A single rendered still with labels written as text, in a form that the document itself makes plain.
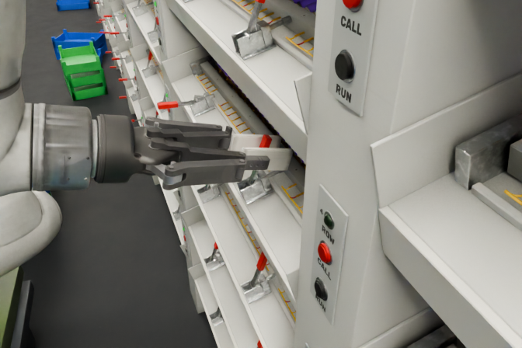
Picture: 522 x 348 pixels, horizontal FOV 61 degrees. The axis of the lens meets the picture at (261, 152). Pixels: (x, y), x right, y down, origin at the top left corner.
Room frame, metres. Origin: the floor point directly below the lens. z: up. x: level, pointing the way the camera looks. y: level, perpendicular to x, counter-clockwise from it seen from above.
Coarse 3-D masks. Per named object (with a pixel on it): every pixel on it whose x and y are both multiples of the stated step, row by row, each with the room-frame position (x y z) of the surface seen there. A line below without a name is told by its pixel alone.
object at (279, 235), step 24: (168, 72) 0.86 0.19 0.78; (192, 72) 0.88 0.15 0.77; (192, 96) 0.78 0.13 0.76; (216, 96) 0.76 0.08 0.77; (192, 120) 0.69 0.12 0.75; (216, 120) 0.68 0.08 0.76; (240, 120) 0.66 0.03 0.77; (288, 192) 0.46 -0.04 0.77; (264, 216) 0.43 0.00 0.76; (288, 216) 0.42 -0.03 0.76; (264, 240) 0.39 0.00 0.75; (288, 240) 0.38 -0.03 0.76; (288, 264) 0.35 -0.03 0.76; (288, 288) 0.32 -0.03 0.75
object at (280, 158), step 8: (248, 152) 0.45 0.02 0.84; (256, 152) 0.45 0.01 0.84; (264, 152) 0.46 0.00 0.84; (272, 152) 0.46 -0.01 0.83; (280, 152) 0.47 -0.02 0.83; (288, 152) 0.47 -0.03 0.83; (272, 160) 0.46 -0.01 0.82; (280, 160) 0.47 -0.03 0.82; (288, 160) 0.47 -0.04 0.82; (272, 168) 0.46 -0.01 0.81; (280, 168) 0.47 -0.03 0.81
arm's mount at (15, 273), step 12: (12, 276) 0.79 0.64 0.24; (0, 288) 0.75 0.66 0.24; (12, 288) 0.75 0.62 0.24; (0, 300) 0.71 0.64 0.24; (12, 300) 0.72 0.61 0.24; (0, 312) 0.68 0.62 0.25; (12, 312) 0.69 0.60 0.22; (0, 324) 0.64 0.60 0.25; (12, 324) 0.67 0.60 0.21; (0, 336) 0.61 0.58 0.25
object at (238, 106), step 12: (204, 72) 0.84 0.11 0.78; (216, 72) 0.81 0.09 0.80; (204, 84) 0.80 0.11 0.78; (216, 84) 0.76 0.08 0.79; (228, 96) 0.70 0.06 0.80; (228, 108) 0.69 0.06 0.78; (240, 108) 0.66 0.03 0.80; (252, 120) 0.61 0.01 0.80; (240, 132) 0.61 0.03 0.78; (252, 132) 0.61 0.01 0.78; (264, 132) 0.57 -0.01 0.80; (288, 168) 0.48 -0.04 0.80; (300, 168) 0.48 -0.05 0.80; (300, 180) 0.45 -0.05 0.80
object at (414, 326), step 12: (420, 312) 0.23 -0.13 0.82; (432, 312) 0.24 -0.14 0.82; (408, 324) 0.23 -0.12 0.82; (420, 324) 0.23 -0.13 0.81; (432, 324) 0.24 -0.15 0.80; (444, 324) 0.24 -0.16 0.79; (384, 336) 0.22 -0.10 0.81; (396, 336) 0.22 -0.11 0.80; (408, 336) 0.23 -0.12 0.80; (420, 336) 0.24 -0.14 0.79; (432, 336) 0.23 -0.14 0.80; (444, 336) 0.23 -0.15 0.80; (456, 336) 0.23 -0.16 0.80
